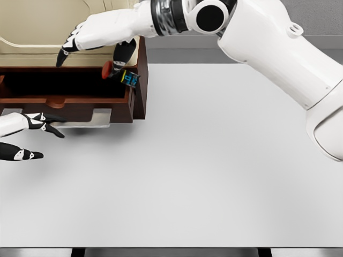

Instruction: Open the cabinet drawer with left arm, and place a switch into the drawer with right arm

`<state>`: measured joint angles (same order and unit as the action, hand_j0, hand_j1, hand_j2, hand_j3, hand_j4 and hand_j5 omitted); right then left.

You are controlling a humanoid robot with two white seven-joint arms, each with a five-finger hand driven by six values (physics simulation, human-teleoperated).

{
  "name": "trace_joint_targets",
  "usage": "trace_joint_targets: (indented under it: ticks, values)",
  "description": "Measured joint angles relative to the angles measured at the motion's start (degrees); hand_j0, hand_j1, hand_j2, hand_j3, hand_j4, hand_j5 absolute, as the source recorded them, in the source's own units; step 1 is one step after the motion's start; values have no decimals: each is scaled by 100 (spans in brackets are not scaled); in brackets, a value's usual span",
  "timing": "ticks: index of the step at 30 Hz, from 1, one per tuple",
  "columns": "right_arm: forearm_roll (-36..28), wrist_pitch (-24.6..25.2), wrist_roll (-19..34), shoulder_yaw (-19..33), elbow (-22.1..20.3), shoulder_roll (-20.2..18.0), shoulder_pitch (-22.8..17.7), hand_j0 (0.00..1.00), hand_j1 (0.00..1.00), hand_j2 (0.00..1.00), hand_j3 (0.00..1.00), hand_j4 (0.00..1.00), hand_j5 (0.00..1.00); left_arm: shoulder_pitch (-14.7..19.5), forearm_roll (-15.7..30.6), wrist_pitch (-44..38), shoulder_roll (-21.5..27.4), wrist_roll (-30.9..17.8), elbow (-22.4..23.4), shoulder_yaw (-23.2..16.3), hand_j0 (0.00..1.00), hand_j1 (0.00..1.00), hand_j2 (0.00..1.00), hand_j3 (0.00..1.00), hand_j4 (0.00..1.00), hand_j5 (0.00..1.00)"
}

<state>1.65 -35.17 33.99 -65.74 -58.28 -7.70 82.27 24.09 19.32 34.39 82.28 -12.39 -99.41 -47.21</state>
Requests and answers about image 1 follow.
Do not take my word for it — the brown drawer with silver handle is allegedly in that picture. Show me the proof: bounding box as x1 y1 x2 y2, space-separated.
0 66 136 130

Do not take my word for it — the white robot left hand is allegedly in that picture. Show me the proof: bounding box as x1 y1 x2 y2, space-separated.
0 111 66 162

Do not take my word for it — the beige and brown cabinet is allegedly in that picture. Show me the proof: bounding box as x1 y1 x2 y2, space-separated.
0 0 150 120

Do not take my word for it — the red button black switch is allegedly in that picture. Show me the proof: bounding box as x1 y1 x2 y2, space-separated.
101 60 141 88

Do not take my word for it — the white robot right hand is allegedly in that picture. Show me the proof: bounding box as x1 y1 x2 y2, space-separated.
55 5 142 79

